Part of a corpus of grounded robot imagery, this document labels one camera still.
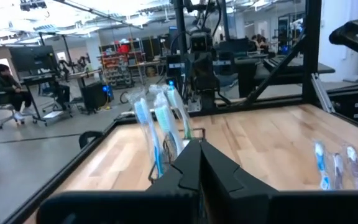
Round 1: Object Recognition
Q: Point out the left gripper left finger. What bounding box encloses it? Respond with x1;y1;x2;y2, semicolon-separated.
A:
37;139;202;224

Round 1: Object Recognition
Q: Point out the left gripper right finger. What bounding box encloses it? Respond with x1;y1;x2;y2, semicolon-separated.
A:
201;140;358;224

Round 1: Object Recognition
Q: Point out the white green toothbrush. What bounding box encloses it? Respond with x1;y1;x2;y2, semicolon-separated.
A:
165;85;195;140

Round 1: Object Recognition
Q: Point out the turquoise toothbrush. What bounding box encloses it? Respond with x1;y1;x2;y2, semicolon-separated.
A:
149;84;185;158

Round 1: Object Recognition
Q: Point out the blue toothbrush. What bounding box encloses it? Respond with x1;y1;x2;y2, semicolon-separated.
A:
313;140;331;191
126;90;165;179

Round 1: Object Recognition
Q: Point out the purple toothbrush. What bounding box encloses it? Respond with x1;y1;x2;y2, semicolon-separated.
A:
332;151;345;190
344;144;358;190

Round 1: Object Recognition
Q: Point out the person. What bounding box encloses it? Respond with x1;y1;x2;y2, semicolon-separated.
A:
249;34;270;54
0;63;35;121

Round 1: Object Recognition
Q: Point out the parts shelf with bins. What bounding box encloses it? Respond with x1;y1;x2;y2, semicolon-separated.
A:
99;39;147;88

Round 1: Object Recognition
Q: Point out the black computer tower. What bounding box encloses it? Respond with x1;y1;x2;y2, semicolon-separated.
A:
81;81;112;113

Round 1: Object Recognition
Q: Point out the white aluminium bar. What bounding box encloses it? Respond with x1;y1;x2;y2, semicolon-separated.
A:
310;73;336;114

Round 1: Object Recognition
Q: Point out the black equipment stand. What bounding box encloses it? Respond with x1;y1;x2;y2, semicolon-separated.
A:
328;19;358;131

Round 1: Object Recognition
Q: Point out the black standing desk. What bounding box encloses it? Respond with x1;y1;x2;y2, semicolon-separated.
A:
20;68;104;127

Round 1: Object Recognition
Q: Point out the black computer monitor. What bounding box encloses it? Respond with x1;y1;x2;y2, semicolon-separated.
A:
9;45;58;74

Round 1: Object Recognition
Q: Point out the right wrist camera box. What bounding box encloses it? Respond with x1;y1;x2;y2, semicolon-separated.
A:
190;29;214;53

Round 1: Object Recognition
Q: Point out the black wire caddy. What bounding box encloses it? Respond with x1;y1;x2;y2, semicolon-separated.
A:
147;127;206;184

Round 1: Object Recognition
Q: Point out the black aluminium table frame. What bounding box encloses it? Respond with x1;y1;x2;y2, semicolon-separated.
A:
4;0;358;224

